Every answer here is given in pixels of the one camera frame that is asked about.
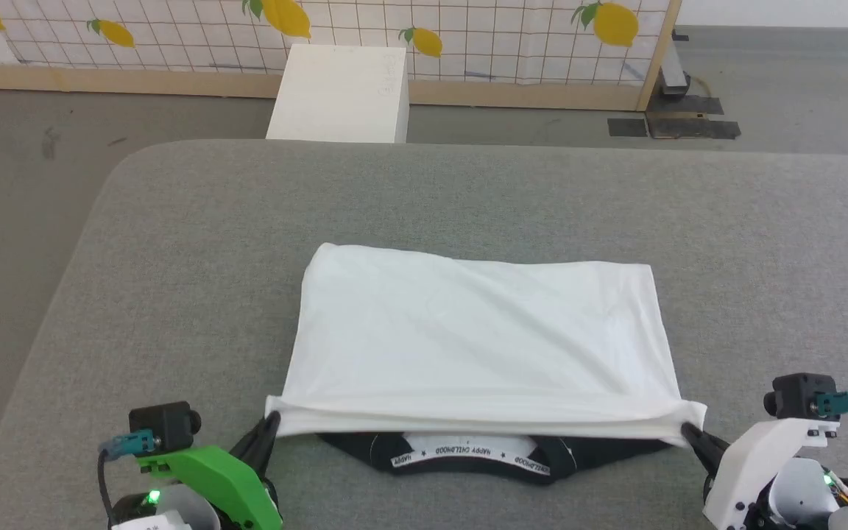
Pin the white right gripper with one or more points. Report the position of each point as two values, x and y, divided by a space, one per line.
755 464

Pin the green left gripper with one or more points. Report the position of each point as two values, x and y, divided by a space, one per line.
225 478

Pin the white and black t-shirt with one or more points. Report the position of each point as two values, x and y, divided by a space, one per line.
483 338

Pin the grey fabric sofa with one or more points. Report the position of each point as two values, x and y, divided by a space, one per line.
210 243

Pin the dark metal partition foot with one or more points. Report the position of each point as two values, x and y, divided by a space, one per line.
689 125

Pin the small dark floor plate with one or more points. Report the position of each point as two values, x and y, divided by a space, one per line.
628 127

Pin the white box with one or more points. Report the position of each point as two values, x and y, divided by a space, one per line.
343 96

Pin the lemon print partition screen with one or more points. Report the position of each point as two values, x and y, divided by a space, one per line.
505 44

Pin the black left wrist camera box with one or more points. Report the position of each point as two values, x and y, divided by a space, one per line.
166 423

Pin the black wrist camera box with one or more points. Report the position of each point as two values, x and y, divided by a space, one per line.
799 397
166 423

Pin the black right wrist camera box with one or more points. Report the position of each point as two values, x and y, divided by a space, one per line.
799 397

